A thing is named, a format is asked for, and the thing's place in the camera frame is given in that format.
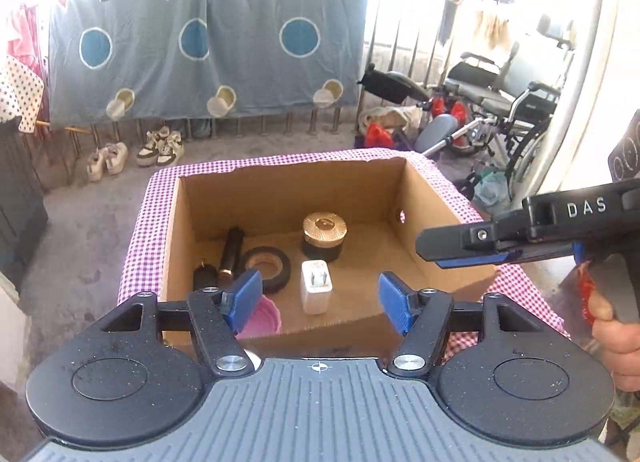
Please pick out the beige tote bag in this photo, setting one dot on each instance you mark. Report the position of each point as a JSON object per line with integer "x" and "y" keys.
{"x": 395, "y": 117}

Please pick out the person's right hand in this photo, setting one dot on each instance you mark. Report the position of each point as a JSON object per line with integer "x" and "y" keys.
{"x": 622, "y": 352}

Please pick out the pink hanging clothes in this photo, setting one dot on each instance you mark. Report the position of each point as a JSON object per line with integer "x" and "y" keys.
{"x": 22, "y": 37}

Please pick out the beige hanging cloth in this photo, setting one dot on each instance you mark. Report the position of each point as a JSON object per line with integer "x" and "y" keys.
{"x": 492, "y": 30}

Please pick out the black cylindrical flashlight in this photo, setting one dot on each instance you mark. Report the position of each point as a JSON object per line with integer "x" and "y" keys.
{"x": 231, "y": 252}

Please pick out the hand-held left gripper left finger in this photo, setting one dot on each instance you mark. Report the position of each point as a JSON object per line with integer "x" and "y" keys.
{"x": 245, "y": 297}

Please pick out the white brown sneaker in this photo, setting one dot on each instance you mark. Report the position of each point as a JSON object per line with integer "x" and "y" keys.
{"x": 172, "y": 152}

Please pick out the black tape roll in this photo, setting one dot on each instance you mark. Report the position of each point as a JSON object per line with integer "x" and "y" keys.
{"x": 280, "y": 274}

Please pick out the brown cardboard box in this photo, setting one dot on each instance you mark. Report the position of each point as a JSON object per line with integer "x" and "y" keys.
{"x": 280, "y": 202}

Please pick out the purple checkered tablecloth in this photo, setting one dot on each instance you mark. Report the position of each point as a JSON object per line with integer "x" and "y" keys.
{"x": 145, "y": 222}

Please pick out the pink plastic lid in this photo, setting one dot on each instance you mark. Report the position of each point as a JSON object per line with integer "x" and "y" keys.
{"x": 265, "y": 319}

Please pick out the white polka dot cloth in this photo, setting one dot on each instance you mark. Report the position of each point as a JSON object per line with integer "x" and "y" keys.
{"x": 22, "y": 92}

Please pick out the black jar with gold lid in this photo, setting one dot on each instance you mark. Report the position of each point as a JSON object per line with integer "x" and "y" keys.
{"x": 325, "y": 244}

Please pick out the dark grey cabinet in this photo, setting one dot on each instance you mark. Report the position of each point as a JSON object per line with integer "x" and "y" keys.
{"x": 20, "y": 202}

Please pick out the black car key fob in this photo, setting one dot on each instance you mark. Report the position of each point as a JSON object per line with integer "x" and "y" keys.
{"x": 205, "y": 277}

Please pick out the yellow pole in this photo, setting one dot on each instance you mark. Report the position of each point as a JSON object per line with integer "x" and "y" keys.
{"x": 65, "y": 127}

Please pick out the black padded seat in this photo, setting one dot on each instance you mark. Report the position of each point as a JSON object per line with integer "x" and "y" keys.
{"x": 390, "y": 85}

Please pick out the red printed packet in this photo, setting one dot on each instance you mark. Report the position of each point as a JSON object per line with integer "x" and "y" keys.
{"x": 586, "y": 292}

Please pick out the teal plastic bag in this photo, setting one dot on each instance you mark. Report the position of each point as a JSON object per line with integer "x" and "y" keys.
{"x": 492, "y": 187}

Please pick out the white charger plug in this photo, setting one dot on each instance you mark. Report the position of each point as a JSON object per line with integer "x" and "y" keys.
{"x": 315, "y": 299}

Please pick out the blue printed blanket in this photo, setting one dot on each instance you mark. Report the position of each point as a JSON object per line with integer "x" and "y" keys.
{"x": 240, "y": 77}

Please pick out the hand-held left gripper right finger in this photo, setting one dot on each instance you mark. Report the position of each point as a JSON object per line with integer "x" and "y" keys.
{"x": 395, "y": 299}

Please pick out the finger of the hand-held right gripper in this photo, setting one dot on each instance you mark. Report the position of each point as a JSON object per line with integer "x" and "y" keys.
{"x": 475, "y": 261}
{"x": 450, "y": 242}

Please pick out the black wheelchair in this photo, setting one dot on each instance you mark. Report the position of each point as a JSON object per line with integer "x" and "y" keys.
{"x": 500, "y": 97}

